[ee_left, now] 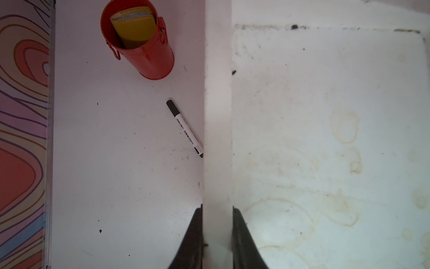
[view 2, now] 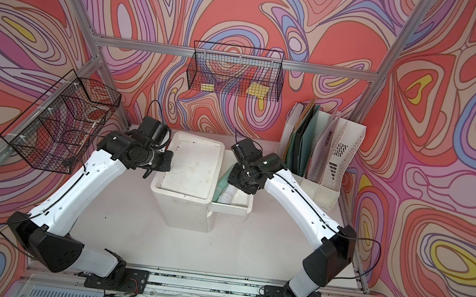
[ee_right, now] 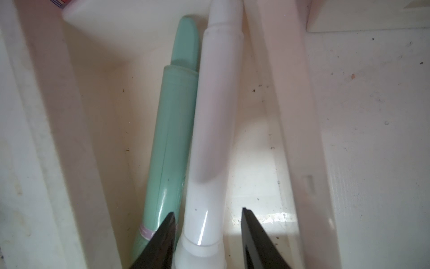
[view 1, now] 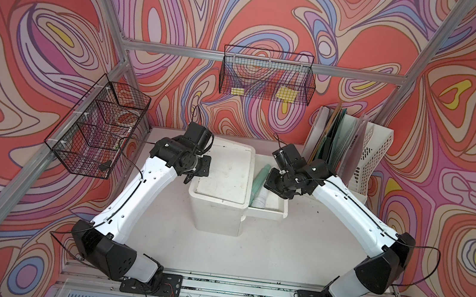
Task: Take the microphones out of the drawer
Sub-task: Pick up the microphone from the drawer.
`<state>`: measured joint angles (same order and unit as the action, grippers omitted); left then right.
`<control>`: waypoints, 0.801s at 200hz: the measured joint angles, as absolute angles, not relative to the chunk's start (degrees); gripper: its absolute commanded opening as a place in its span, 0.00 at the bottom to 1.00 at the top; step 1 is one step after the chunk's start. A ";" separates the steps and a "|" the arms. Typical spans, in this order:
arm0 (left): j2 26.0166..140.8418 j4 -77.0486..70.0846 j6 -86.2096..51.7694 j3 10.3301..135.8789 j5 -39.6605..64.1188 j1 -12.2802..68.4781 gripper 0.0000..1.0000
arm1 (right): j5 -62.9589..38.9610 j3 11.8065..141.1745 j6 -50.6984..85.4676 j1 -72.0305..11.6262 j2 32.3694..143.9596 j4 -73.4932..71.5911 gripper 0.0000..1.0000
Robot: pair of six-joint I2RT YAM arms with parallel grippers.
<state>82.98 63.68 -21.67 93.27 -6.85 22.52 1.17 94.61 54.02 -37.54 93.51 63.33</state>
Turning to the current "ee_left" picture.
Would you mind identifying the white plastic drawer cabinet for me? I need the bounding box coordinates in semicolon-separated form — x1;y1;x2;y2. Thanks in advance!
203;1;430;269

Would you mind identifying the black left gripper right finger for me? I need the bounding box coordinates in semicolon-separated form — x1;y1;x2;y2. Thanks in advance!
232;207;268;269

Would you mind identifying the red metal bucket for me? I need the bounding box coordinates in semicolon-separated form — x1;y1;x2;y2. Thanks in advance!
100;1;175;80

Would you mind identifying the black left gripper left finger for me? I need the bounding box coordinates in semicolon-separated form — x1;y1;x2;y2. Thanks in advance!
168;206;203;269

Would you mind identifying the black white marker pen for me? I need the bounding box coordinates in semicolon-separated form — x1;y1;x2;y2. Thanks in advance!
166;99;204;158

